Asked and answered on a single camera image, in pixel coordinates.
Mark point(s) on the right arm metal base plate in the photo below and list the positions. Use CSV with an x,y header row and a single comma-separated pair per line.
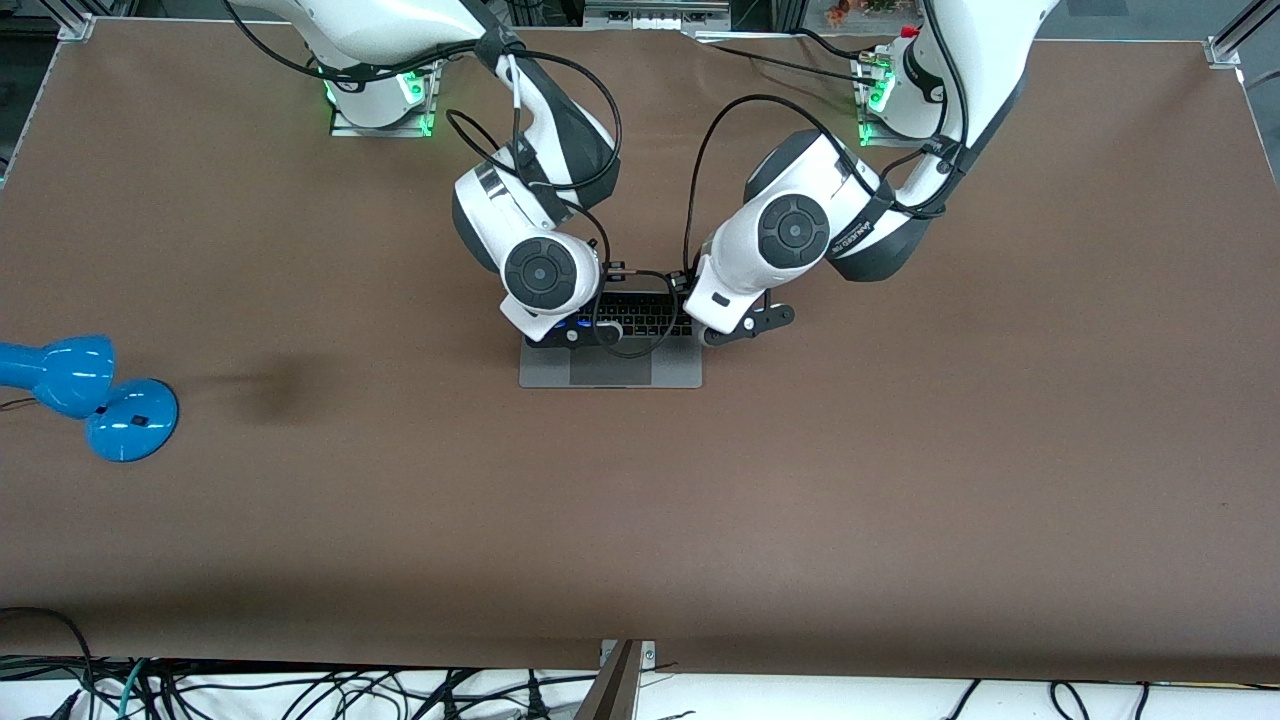
x,y
380,131

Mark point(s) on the grey power strip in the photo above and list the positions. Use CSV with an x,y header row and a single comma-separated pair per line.
x,y
655,15

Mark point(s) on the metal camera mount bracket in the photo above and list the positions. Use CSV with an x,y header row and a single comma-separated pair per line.
x,y
615,690

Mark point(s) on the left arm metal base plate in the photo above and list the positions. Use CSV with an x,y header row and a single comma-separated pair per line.
x,y
875,138

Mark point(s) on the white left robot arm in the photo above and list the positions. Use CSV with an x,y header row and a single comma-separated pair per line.
x,y
790,235

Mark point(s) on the small orange objects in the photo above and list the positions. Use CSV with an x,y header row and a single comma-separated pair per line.
x,y
838,12

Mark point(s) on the brown table cover sheet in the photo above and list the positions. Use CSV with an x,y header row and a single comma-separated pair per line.
x,y
640,500

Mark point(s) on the grey laptop with black keyboard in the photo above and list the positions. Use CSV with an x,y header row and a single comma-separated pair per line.
x,y
610,370

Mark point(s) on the blue desk lamp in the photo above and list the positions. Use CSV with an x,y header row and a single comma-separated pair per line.
x,y
130,420

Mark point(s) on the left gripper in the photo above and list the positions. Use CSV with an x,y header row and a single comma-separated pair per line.
x,y
691,283

